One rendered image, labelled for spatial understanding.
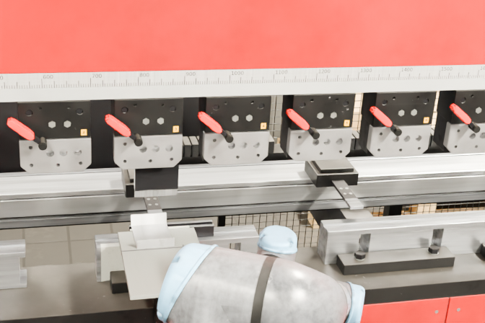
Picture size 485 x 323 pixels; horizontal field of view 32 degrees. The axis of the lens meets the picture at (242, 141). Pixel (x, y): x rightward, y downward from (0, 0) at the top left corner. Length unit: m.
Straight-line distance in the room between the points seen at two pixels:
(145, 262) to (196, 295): 0.74
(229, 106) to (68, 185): 0.57
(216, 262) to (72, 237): 2.83
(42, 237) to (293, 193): 1.87
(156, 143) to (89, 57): 0.25
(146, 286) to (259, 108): 0.46
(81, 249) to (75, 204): 1.64
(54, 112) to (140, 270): 0.38
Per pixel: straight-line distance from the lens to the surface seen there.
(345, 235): 2.11
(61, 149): 1.86
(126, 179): 2.17
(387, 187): 2.40
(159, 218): 2.01
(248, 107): 1.87
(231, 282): 1.12
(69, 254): 3.82
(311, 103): 1.91
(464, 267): 2.23
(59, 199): 2.20
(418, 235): 2.20
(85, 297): 1.98
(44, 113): 1.81
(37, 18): 1.75
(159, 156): 1.87
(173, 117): 1.84
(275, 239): 1.60
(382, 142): 2.01
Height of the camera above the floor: 1.99
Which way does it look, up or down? 24 degrees down
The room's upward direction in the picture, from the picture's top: 4 degrees clockwise
